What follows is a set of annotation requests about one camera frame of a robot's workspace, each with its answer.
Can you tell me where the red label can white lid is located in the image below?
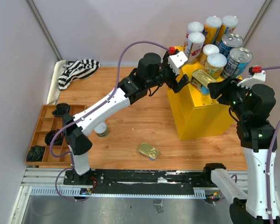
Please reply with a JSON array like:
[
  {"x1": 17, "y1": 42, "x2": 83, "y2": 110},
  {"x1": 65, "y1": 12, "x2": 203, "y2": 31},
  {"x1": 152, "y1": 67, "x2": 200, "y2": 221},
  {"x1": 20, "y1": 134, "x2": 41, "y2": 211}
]
[{"x1": 183, "y1": 21, "x2": 204, "y2": 48}]

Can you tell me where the aluminium frame post left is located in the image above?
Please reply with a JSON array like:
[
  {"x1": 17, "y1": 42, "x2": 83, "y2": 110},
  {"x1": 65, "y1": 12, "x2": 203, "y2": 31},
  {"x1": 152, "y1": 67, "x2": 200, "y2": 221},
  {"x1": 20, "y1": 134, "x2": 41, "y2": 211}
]
[{"x1": 25, "y1": 0, "x2": 62, "y2": 61}]

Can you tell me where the aluminium frame post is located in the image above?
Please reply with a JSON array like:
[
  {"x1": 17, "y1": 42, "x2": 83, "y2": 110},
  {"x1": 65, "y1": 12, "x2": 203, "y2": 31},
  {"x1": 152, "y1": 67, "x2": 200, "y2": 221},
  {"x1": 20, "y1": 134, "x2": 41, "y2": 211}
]
[
  {"x1": 242, "y1": 0, "x2": 274, "y2": 47},
  {"x1": 25, "y1": 0, "x2": 62, "y2": 61}
]

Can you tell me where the yellow wooden shelf cabinet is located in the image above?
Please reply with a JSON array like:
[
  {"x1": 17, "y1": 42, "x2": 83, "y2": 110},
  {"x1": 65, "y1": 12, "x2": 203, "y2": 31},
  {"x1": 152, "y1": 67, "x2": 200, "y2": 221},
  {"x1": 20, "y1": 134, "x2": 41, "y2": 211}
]
[{"x1": 166, "y1": 45, "x2": 243, "y2": 141}]

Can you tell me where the small can white lid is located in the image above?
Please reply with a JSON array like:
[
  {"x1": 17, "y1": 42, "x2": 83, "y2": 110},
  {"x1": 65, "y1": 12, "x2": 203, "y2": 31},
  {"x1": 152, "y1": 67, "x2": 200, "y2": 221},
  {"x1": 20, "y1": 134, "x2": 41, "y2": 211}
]
[{"x1": 199, "y1": 44, "x2": 219, "y2": 66}]

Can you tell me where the green rolled belt bottom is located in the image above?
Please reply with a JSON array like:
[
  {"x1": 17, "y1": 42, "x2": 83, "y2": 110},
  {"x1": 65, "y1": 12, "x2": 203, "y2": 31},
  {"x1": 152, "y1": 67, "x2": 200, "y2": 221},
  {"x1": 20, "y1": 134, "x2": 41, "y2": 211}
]
[{"x1": 26, "y1": 145, "x2": 45, "y2": 162}]

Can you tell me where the tall yellow blue can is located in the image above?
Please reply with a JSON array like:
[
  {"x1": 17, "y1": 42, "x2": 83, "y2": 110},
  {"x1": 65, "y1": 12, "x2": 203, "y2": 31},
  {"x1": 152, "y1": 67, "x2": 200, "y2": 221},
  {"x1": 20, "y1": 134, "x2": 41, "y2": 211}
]
[{"x1": 215, "y1": 15, "x2": 238, "y2": 46}]

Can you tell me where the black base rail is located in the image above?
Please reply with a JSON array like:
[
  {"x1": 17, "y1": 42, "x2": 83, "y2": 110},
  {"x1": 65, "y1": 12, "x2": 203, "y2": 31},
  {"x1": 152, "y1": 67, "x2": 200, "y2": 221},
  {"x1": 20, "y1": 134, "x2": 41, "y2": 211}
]
[{"x1": 63, "y1": 169, "x2": 215, "y2": 187}]

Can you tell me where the short green can white lid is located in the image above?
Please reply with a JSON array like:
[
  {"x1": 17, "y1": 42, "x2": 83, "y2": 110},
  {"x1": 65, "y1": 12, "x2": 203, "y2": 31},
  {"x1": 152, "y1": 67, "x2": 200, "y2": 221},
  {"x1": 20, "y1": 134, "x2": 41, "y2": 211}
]
[{"x1": 94, "y1": 122, "x2": 108, "y2": 137}]

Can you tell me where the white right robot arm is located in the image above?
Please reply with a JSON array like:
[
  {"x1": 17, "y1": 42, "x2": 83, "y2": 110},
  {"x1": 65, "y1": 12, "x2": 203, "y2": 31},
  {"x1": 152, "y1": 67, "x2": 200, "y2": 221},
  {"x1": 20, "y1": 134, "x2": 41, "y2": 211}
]
[{"x1": 202, "y1": 77, "x2": 280, "y2": 224}]

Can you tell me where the black rolled belt middle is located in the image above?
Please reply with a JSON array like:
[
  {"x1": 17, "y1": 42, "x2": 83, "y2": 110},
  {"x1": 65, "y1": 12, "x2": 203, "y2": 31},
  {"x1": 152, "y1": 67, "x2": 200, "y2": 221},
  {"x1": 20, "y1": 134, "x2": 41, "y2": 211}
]
[{"x1": 45, "y1": 129, "x2": 63, "y2": 146}]

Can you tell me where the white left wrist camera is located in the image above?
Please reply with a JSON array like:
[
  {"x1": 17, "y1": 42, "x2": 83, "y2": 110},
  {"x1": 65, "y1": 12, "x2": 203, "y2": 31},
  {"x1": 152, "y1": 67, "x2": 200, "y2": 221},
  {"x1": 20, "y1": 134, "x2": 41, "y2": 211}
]
[{"x1": 168, "y1": 51, "x2": 188, "y2": 76}]

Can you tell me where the aluminium frame post right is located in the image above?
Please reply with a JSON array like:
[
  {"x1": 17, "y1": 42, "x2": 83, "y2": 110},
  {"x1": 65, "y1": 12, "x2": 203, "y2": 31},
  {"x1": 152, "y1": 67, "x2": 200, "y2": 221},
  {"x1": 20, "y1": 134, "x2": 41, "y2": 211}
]
[{"x1": 242, "y1": 0, "x2": 274, "y2": 47}]

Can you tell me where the tall can white lid front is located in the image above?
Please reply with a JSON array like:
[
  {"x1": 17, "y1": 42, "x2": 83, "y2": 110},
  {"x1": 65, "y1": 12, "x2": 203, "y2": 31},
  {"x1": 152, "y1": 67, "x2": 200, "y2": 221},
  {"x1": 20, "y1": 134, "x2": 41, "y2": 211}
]
[{"x1": 183, "y1": 32, "x2": 205, "y2": 64}]

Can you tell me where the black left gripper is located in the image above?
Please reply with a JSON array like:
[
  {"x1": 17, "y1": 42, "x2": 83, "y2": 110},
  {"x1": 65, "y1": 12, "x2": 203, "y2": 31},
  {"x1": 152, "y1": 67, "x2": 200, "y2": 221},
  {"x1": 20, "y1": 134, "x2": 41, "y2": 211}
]
[{"x1": 147, "y1": 51, "x2": 190, "y2": 93}]

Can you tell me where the yellow can white lid front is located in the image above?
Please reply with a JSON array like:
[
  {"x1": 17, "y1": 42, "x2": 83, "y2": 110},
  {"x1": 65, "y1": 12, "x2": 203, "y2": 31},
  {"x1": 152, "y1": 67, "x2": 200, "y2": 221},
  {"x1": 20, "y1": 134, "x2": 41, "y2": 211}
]
[{"x1": 203, "y1": 53, "x2": 227, "y2": 79}]

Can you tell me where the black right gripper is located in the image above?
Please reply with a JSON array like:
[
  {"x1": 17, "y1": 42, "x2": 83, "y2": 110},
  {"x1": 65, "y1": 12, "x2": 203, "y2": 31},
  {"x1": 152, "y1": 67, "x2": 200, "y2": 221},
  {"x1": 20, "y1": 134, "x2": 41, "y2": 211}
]
[{"x1": 207, "y1": 74, "x2": 250, "y2": 119}]

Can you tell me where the gold sardine tin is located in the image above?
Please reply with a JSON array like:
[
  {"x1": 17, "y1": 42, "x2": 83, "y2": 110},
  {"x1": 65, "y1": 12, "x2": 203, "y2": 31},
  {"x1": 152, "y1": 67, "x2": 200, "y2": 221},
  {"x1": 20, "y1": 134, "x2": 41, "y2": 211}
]
[
  {"x1": 190, "y1": 69, "x2": 216, "y2": 95},
  {"x1": 138, "y1": 143, "x2": 159, "y2": 161}
]

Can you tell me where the tall can white lid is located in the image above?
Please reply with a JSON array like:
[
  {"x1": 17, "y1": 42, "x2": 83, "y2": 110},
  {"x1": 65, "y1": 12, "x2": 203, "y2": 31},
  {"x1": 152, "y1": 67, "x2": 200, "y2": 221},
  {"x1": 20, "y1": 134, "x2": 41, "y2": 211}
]
[
  {"x1": 203, "y1": 16, "x2": 222, "y2": 45},
  {"x1": 183, "y1": 32, "x2": 205, "y2": 64}
]

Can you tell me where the black rolled belt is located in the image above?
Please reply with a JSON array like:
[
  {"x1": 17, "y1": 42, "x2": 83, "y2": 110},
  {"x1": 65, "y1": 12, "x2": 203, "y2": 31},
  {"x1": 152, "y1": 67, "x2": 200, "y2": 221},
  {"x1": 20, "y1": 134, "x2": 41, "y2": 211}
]
[
  {"x1": 52, "y1": 103, "x2": 70, "y2": 118},
  {"x1": 45, "y1": 129, "x2": 63, "y2": 146}
]

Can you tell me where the blue can silver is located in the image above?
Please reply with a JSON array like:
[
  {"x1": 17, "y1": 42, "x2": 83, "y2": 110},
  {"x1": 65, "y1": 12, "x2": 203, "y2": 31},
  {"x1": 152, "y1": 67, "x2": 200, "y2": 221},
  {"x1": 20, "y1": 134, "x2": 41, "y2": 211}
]
[
  {"x1": 218, "y1": 33, "x2": 243, "y2": 57},
  {"x1": 221, "y1": 47, "x2": 253, "y2": 79}
]

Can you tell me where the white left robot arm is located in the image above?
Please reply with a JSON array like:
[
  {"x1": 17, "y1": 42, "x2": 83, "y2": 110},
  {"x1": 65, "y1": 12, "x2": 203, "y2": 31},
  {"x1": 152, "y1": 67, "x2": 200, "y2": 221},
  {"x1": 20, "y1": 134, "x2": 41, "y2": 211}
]
[{"x1": 63, "y1": 50, "x2": 189, "y2": 185}]

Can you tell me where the wooden compartment tray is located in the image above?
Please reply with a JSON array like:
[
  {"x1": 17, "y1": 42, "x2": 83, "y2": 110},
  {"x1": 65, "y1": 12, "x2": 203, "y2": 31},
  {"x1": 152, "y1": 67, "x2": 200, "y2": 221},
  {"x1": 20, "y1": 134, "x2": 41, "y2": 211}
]
[{"x1": 25, "y1": 104, "x2": 89, "y2": 167}]

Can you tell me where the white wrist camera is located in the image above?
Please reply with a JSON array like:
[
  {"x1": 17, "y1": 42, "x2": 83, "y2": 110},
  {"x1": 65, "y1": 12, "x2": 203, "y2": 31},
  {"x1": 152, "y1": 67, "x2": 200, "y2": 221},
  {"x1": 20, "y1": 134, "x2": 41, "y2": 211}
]
[
  {"x1": 168, "y1": 51, "x2": 188, "y2": 76},
  {"x1": 237, "y1": 66, "x2": 266, "y2": 89}
]

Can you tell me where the black rolled belt top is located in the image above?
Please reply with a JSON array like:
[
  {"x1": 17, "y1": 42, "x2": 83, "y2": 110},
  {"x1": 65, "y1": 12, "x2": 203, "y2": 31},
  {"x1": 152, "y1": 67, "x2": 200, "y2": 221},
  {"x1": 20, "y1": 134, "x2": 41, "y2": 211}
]
[{"x1": 52, "y1": 103, "x2": 70, "y2": 118}]

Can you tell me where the cream cloth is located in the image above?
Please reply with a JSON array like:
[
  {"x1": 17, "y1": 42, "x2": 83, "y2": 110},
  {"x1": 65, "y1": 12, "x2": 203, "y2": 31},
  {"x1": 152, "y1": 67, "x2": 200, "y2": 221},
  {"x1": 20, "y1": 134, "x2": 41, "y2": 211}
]
[{"x1": 46, "y1": 60, "x2": 66, "y2": 105}]

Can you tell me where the black striped cloth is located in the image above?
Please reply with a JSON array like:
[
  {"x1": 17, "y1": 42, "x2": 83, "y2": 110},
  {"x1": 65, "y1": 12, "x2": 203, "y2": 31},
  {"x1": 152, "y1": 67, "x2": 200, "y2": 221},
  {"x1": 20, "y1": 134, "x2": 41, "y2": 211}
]
[{"x1": 58, "y1": 59, "x2": 101, "y2": 91}]

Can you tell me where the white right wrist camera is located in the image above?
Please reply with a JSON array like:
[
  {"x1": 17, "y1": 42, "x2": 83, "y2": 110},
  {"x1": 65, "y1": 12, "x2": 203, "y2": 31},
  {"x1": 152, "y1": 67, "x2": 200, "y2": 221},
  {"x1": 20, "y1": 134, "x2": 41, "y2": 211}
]
[{"x1": 237, "y1": 66, "x2": 266, "y2": 89}]

